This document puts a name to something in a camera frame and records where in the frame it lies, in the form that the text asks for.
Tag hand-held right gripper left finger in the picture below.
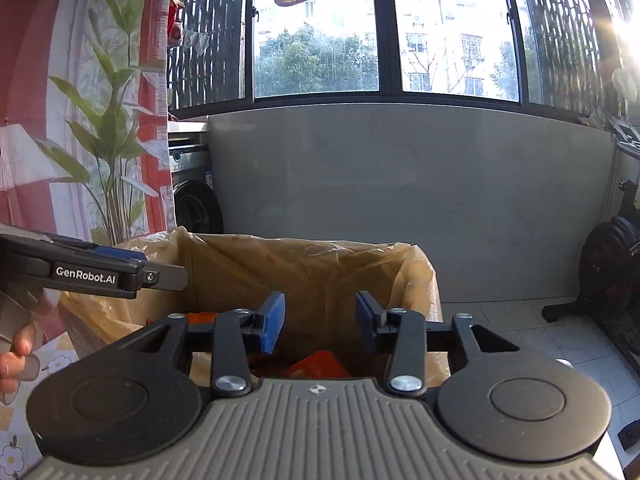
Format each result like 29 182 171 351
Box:
107 291 287 397

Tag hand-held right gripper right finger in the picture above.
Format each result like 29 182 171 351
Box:
355 291 521 395

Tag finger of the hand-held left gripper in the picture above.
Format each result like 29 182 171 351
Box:
0 224 147 263
0 251 190 301

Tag red snack packet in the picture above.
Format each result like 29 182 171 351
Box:
281 350 352 380

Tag brown cardboard box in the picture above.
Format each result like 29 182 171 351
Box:
57 226 444 391

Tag person's left hand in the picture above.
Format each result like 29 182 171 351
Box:
0 325 39 396

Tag grey washing machine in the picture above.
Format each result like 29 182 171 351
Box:
167 132 225 249

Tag printed room scene curtain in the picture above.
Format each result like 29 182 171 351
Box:
0 0 177 247

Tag red hanging cloth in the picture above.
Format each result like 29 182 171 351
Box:
167 0 184 47

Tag black exercise bike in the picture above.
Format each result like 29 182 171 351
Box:
542 112 640 367

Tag black framed window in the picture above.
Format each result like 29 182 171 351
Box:
167 0 640 126

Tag white hanging object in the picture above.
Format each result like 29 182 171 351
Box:
612 67 640 97

